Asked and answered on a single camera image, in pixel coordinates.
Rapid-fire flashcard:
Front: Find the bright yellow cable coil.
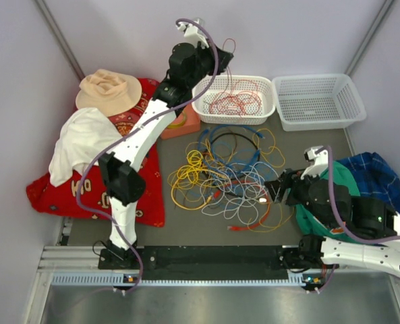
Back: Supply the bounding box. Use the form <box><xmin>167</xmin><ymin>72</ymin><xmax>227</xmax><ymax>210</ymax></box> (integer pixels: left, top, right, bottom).
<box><xmin>185</xmin><ymin>149</ymin><xmax>206</xmax><ymax>168</ymax></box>

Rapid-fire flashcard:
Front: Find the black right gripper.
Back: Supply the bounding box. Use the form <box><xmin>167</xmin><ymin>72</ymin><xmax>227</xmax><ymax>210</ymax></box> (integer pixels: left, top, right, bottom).
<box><xmin>263</xmin><ymin>164</ymin><xmax>335</xmax><ymax>230</ymax></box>

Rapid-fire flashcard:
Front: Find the black cable loop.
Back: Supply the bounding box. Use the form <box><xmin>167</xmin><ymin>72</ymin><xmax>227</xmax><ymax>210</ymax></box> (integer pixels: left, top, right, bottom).
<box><xmin>208</xmin><ymin>132</ymin><xmax>261</xmax><ymax>159</ymax></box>

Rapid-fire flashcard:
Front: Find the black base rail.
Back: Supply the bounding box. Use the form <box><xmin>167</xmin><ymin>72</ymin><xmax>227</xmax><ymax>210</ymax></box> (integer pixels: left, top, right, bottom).
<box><xmin>98</xmin><ymin>244</ymin><xmax>322</xmax><ymax>281</ymax></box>

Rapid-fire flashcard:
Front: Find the beige bucket hat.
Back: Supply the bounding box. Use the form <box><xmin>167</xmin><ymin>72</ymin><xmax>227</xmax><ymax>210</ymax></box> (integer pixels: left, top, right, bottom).
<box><xmin>75</xmin><ymin>69</ymin><xmax>142</xmax><ymax>117</ymax></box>

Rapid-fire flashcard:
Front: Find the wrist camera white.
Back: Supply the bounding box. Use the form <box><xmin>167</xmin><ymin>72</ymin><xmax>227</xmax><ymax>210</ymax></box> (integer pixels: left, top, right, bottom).
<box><xmin>176</xmin><ymin>22</ymin><xmax>209</xmax><ymax>49</ymax></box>
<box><xmin>300</xmin><ymin>146</ymin><xmax>328</xmax><ymax>180</ymax></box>

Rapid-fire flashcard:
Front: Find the yellow green wire coil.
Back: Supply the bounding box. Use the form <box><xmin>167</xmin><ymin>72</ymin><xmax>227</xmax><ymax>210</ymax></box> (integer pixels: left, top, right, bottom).
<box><xmin>167</xmin><ymin>109</ymin><xmax>188</xmax><ymax>130</ymax></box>

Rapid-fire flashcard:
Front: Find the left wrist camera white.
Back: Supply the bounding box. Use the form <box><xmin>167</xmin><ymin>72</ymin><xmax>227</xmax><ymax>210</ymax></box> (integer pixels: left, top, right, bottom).
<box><xmin>176</xmin><ymin>22</ymin><xmax>209</xmax><ymax>49</ymax></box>

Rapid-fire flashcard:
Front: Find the orange square box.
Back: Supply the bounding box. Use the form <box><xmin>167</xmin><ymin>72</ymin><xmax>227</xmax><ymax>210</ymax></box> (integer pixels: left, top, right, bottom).
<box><xmin>161</xmin><ymin>104</ymin><xmax>201</xmax><ymax>140</ymax></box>

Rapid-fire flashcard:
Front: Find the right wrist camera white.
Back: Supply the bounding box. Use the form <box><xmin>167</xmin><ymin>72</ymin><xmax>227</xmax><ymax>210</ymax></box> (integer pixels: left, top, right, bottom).
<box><xmin>300</xmin><ymin>146</ymin><xmax>328</xmax><ymax>180</ymax></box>

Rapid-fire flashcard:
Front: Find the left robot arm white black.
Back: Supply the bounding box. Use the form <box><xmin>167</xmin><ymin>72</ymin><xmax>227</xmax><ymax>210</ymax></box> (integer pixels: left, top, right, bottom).
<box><xmin>98</xmin><ymin>43</ymin><xmax>233</xmax><ymax>268</ymax></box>

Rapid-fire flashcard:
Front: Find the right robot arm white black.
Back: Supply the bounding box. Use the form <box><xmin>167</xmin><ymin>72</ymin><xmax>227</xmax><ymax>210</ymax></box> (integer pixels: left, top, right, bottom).
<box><xmin>264</xmin><ymin>169</ymin><xmax>400</xmax><ymax>278</ymax></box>

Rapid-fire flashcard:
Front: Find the green shirt orange logo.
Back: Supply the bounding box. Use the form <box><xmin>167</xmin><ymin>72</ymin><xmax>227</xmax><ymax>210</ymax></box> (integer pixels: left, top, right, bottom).
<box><xmin>295</xmin><ymin>161</ymin><xmax>360</xmax><ymax>243</ymax></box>

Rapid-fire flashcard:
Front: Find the thin red orange wire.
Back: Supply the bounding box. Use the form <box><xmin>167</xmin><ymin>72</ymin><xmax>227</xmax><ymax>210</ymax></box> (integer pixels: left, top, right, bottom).
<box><xmin>208</xmin><ymin>90</ymin><xmax>251</xmax><ymax>116</ymax></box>

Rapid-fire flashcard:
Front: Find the thick yellow ethernet cable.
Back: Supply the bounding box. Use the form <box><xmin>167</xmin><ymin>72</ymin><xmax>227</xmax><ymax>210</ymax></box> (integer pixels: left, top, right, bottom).
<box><xmin>171</xmin><ymin>182</ymin><xmax>217</xmax><ymax>212</ymax></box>

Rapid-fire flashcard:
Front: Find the red ethernet cable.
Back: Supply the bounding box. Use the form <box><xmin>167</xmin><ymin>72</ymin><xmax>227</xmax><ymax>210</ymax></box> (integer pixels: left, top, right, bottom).
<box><xmin>227</xmin><ymin>195</ymin><xmax>271</xmax><ymax>232</ymax></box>

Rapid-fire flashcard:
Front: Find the blue plaid cloth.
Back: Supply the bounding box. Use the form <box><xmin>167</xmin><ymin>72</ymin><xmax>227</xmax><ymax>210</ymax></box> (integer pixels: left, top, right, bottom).
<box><xmin>338</xmin><ymin>152</ymin><xmax>400</xmax><ymax>213</ymax></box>

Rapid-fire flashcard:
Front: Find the white rectangular mesh basket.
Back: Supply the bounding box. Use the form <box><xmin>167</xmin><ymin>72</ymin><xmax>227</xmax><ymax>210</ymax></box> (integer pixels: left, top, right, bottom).
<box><xmin>272</xmin><ymin>74</ymin><xmax>367</xmax><ymax>132</ymax></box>

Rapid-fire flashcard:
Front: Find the orange yellow thin wire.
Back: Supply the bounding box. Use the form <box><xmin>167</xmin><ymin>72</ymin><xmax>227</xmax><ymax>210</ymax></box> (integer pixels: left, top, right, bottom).
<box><xmin>246</xmin><ymin>127</ymin><xmax>295</xmax><ymax>234</ymax></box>

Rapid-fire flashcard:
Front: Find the white oval perforated basket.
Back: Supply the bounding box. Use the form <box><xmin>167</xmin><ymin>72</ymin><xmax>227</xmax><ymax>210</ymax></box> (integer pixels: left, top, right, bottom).
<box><xmin>192</xmin><ymin>74</ymin><xmax>275</xmax><ymax>126</ymax></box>

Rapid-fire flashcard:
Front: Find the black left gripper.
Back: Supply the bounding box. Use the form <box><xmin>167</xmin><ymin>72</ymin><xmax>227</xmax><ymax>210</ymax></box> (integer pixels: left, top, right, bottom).
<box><xmin>186</xmin><ymin>37</ymin><xmax>233</xmax><ymax>88</ymax></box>

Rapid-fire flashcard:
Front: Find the white t-shirt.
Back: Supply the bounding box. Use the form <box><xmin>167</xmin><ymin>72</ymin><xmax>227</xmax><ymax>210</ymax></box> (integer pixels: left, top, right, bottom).
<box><xmin>49</xmin><ymin>107</ymin><xmax>121</xmax><ymax>187</ymax></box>

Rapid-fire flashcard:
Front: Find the red patterned cloth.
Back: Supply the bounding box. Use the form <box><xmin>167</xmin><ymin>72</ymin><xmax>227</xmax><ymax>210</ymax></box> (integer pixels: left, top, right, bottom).
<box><xmin>26</xmin><ymin>78</ymin><xmax>165</xmax><ymax>227</ymax></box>

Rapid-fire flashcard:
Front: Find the thick blue ethernet cable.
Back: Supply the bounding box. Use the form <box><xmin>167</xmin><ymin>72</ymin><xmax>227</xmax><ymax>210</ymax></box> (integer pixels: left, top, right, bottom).
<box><xmin>198</xmin><ymin>124</ymin><xmax>266</xmax><ymax>169</ymax></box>

